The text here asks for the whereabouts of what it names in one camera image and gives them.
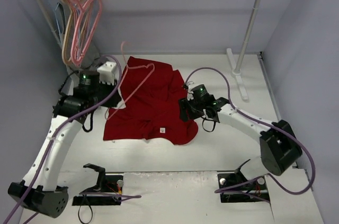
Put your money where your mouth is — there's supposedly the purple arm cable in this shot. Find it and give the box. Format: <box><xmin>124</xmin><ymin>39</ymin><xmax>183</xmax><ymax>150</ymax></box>
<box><xmin>0</xmin><ymin>55</ymin><xmax>142</xmax><ymax>224</ymax></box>
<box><xmin>184</xmin><ymin>67</ymin><xmax>316</xmax><ymax>196</ymax></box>

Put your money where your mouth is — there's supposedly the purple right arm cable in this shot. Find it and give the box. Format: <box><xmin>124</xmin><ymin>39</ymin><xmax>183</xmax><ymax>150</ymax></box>
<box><xmin>184</xmin><ymin>67</ymin><xmax>316</xmax><ymax>196</ymax></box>

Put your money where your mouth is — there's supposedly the blue wire hanger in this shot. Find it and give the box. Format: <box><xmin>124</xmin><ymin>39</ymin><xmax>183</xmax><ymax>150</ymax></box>
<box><xmin>45</xmin><ymin>0</ymin><xmax>66</xmax><ymax>36</ymax></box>

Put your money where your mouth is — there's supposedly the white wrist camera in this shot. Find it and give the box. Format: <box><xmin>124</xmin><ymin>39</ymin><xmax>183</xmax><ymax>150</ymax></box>
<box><xmin>183</xmin><ymin>80</ymin><xmax>195</xmax><ymax>101</ymax></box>
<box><xmin>96</xmin><ymin>61</ymin><xmax>117</xmax><ymax>85</ymax></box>

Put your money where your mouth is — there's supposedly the red t-shirt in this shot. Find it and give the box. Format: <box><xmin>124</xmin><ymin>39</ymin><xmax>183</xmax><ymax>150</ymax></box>
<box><xmin>103</xmin><ymin>57</ymin><xmax>198</xmax><ymax>145</ymax></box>

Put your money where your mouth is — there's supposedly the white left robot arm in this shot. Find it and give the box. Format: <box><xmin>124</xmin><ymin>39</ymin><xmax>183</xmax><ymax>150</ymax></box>
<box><xmin>7</xmin><ymin>69</ymin><xmax>121</xmax><ymax>218</ymax></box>

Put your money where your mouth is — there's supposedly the grey hanging garment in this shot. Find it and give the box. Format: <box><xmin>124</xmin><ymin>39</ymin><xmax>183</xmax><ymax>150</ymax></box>
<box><xmin>58</xmin><ymin>3</ymin><xmax>100</xmax><ymax>71</ymax></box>

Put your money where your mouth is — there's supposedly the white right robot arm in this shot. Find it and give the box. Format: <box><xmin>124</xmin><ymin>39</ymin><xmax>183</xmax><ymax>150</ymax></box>
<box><xmin>179</xmin><ymin>82</ymin><xmax>302</xmax><ymax>188</ymax></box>

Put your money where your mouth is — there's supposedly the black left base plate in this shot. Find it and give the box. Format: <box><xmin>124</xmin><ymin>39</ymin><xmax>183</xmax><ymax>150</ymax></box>
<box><xmin>71</xmin><ymin>173</ymin><xmax>123</xmax><ymax>206</ymax></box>

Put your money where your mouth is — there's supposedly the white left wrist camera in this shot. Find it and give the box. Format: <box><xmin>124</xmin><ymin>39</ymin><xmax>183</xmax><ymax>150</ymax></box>
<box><xmin>96</xmin><ymin>61</ymin><xmax>117</xmax><ymax>85</ymax></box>

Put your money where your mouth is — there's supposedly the pink wire hanger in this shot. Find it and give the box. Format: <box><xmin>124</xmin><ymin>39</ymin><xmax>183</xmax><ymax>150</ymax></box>
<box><xmin>105</xmin><ymin>40</ymin><xmax>155</xmax><ymax>120</ymax></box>
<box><xmin>66</xmin><ymin>0</ymin><xmax>103</xmax><ymax>68</ymax></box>

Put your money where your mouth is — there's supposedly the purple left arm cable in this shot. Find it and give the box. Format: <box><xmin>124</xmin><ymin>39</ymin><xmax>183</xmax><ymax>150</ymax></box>
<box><xmin>0</xmin><ymin>55</ymin><xmax>142</xmax><ymax>224</ymax></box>

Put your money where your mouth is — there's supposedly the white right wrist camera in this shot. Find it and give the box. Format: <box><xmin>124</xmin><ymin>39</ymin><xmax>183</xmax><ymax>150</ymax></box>
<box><xmin>183</xmin><ymin>80</ymin><xmax>195</xmax><ymax>101</ymax></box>

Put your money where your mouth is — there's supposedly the pink wire hanger on rack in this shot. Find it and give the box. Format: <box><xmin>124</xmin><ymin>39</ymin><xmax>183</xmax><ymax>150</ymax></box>
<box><xmin>66</xmin><ymin>0</ymin><xmax>103</xmax><ymax>68</ymax></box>

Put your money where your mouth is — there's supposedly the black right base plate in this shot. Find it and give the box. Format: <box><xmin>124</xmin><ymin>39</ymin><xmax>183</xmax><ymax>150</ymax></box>
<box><xmin>217</xmin><ymin>173</ymin><xmax>270</xmax><ymax>203</ymax></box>

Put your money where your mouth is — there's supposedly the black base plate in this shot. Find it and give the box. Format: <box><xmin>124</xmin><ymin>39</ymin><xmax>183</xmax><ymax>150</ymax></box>
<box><xmin>217</xmin><ymin>173</ymin><xmax>270</xmax><ymax>203</ymax></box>
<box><xmin>71</xmin><ymin>173</ymin><xmax>123</xmax><ymax>206</ymax></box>

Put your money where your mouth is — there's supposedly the beige plastic hanger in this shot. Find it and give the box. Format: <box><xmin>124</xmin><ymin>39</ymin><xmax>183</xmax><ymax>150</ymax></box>
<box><xmin>60</xmin><ymin>0</ymin><xmax>91</xmax><ymax>68</ymax></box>

